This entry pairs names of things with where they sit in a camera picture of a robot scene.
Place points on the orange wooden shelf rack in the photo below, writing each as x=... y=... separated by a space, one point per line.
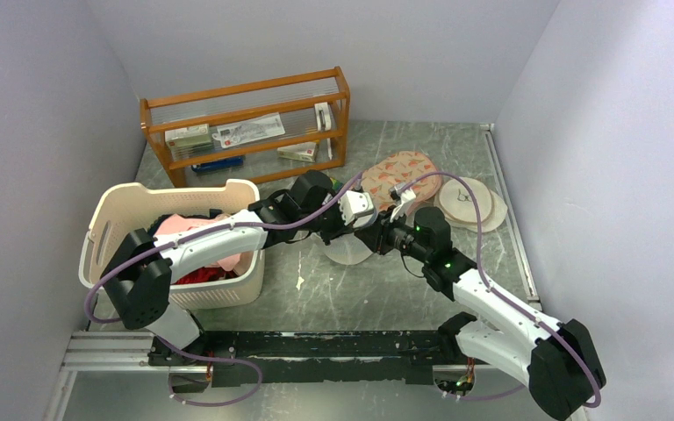
x=291 y=96

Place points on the pink cloth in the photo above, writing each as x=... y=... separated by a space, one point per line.
x=176 y=223

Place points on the white box on shelf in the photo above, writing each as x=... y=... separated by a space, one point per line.
x=183 y=140

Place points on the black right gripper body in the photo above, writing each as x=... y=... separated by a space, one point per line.
x=391 y=235

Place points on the peach patterned laundry bag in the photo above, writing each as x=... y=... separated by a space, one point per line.
x=401 y=167

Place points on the red cloth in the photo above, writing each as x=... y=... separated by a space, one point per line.
x=204 y=275

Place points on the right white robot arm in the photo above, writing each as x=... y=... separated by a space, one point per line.
x=556 y=362

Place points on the cream round laundry bag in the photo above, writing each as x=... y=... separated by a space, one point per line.
x=462 y=202

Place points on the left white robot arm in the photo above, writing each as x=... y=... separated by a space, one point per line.
x=139 y=275

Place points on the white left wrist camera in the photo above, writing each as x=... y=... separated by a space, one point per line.
x=357 y=209

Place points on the white mesh laundry bag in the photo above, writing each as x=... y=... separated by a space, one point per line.
x=346 y=250

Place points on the white upright box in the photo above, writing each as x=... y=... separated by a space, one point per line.
x=324 y=122

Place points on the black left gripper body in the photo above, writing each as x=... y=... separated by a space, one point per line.
x=330 y=224

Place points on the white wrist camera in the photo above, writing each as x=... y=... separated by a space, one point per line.
x=357 y=209
x=403 y=197

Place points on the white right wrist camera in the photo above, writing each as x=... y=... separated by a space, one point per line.
x=403 y=197

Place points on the white packet on shelf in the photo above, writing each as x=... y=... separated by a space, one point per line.
x=249 y=131

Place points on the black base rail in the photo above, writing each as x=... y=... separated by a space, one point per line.
x=229 y=359

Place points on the cream plastic laundry basket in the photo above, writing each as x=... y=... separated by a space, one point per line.
x=129 y=206

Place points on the pack of coloured markers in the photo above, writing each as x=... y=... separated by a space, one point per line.
x=337 y=184

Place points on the small white red box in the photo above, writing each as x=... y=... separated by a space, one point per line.
x=305 y=152

